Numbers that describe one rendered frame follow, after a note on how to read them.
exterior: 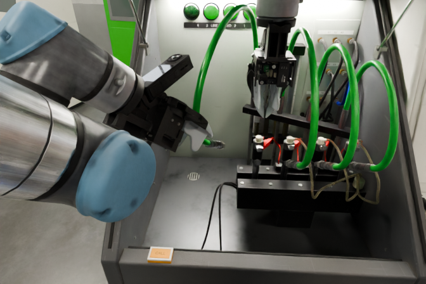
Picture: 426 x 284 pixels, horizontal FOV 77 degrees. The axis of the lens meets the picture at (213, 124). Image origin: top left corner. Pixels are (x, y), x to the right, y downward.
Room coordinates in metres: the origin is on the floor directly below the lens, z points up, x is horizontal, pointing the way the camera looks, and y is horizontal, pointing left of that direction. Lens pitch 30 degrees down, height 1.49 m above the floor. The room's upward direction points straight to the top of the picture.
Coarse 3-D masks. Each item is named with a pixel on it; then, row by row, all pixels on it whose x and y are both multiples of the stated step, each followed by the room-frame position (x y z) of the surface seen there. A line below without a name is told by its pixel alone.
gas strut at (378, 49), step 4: (412, 0) 0.65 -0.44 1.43; (408, 4) 0.65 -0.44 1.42; (404, 8) 0.66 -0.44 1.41; (408, 8) 0.65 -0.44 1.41; (404, 12) 0.66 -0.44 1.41; (400, 16) 0.66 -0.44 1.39; (400, 20) 0.67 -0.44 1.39; (396, 24) 0.67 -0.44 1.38; (392, 28) 0.68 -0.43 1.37; (388, 36) 0.69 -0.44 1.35; (384, 40) 0.69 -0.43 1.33; (380, 44) 0.70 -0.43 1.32; (384, 44) 0.70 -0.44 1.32; (376, 48) 0.72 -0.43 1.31; (380, 48) 0.70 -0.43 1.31; (384, 48) 0.70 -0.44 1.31; (376, 52) 0.71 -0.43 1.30; (380, 52) 0.70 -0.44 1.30; (376, 56) 0.70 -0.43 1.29
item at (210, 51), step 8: (232, 8) 0.61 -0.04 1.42; (240, 8) 0.63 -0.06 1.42; (248, 8) 0.67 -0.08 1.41; (224, 16) 0.57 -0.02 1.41; (232, 16) 0.58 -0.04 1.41; (248, 16) 0.71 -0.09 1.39; (224, 24) 0.55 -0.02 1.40; (216, 32) 0.53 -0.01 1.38; (256, 32) 0.75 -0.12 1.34; (216, 40) 0.52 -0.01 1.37; (256, 40) 0.76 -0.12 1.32; (208, 48) 0.51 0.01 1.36; (208, 56) 0.49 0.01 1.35; (208, 64) 0.48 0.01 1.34; (200, 72) 0.47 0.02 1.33; (200, 80) 0.47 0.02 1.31; (200, 88) 0.46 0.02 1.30; (200, 96) 0.45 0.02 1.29; (208, 144) 0.48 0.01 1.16
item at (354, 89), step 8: (328, 48) 0.64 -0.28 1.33; (336, 48) 0.60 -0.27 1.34; (344, 48) 0.57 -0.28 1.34; (328, 56) 0.66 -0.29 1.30; (344, 56) 0.55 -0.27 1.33; (320, 64) 0.68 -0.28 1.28; (352, 64) 0.52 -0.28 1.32; (320, 72) 0.68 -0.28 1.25; (352, 72) 0.51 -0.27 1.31; (352, 80) 0.49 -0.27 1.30; (352, 88) 0.48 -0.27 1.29; (352, 96) 0.47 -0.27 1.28; (352, 104) 0.46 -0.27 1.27; (352, 112) 0.45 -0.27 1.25; (352, 120) 0.45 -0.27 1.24; (352, 128) 0.44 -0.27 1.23; (352, 136) 0.43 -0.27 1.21; (352, 144) 0.43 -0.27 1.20; (352, 152) 0.42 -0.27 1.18; (320, 160) 0.55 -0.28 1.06; (344, 160) 0.43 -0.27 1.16; (320, 168) 0.54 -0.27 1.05; (328, 168) 0.48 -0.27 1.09; (336, 168) 0.45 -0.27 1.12; (344, 168) 0.44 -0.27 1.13
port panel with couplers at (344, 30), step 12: (324, 24) 0.85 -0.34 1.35; (336, 24) 0.85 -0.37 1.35; (348, 24) 0.85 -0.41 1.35; (324, 36) 0.85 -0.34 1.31; (336, 36) 0.85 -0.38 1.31; (348, 36) 0.85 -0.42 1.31; (348, 48) 0.85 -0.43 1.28; (336, 60) 0.85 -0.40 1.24; (324, 84) 0.85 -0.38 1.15; (336, 84) 0.85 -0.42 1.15; (300, 108) 0.85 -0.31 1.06; (324, 108) 0.85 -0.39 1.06; (336, 108) 0.85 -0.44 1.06
